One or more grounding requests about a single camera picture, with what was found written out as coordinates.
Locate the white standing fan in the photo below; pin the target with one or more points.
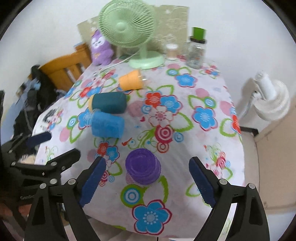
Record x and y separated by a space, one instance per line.
270 99

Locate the purple plastic cup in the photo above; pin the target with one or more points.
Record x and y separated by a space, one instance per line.
143 166

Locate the green cup on jar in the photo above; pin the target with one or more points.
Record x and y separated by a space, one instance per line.
198 33

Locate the orange wooden chair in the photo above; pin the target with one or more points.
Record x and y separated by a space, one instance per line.
62 72

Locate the dark teal cup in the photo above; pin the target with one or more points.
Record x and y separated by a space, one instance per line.
108 102

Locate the dark clothes pile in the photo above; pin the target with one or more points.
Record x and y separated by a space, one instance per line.
37 98

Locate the orange plastic cup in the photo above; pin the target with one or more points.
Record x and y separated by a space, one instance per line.
133 80

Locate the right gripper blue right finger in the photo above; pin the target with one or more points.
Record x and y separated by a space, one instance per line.
215 193

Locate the purple plush toy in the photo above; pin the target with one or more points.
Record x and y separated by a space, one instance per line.
101 50

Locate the beige cartoon cardboard panel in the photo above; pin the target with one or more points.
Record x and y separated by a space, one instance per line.
172 28

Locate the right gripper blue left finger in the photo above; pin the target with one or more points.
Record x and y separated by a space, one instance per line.
79 192

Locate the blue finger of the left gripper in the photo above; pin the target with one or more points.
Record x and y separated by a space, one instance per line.
63 161
38 139

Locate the blue plastic cup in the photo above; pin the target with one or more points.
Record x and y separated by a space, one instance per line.
106 125

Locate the green desk fan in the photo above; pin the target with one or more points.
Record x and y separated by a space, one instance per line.
131 24

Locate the floral tablecloth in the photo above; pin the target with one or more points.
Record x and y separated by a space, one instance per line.
181 113

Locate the glass mason jar mug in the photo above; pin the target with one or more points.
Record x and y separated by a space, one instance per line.
195 52

